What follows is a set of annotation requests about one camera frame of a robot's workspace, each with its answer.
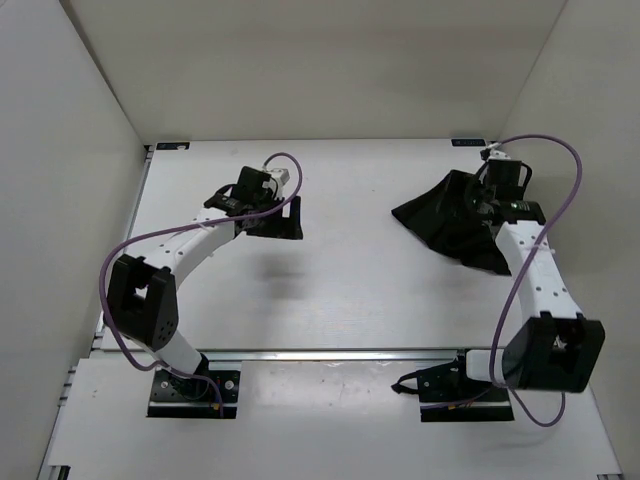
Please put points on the black pleated skirt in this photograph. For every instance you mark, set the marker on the black pleated skirt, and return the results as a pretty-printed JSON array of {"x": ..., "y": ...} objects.
[{"x": 441, "y": 220}]

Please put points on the aluminium table rail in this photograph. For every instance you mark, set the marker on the aluminium table rail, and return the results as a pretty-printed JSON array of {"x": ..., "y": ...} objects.
[{"x": 324, "y": 355}]

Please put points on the left blue table label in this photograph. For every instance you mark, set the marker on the left blue table label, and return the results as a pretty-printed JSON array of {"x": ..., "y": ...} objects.
[{"x": 172, "y": 146}]

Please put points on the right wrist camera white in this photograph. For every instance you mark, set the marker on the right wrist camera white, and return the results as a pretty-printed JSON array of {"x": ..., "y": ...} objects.
[{"x": 493, "y": 151}]

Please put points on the blue table label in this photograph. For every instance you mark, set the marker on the blue table label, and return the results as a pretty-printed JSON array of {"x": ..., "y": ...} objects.
[
  {"x": 172, "y": 146},
  {"x": 468, "y": 142}
]

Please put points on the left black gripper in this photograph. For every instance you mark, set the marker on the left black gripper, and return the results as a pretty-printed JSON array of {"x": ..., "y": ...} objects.
[{"x": 290, "y": 226}]

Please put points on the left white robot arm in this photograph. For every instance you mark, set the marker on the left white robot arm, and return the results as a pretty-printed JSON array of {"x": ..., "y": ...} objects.
[{"x": 140, "y": 279}]

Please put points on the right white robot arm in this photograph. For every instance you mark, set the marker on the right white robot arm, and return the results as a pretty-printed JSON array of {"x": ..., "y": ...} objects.
[{"x": 556, "y": 347}]

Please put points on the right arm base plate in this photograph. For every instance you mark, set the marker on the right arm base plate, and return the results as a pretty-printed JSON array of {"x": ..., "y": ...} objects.
[{"x": 447, "y": 395}]

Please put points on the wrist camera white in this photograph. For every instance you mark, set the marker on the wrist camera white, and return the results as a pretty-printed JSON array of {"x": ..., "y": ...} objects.
[
  {"x": 493, "y": 151},
  {"x": 275, "y": 181}
]

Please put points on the right blue table label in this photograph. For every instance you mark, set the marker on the right blue table label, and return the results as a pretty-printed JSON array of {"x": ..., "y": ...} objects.
[{"x": 468, "y": 142}]

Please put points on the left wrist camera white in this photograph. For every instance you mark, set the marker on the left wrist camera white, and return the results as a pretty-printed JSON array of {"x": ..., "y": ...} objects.
[{"x": 275, "y": 181}]

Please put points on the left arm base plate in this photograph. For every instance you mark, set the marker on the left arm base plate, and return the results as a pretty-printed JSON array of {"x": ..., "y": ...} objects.
[{"x": 174, "y": 398}]

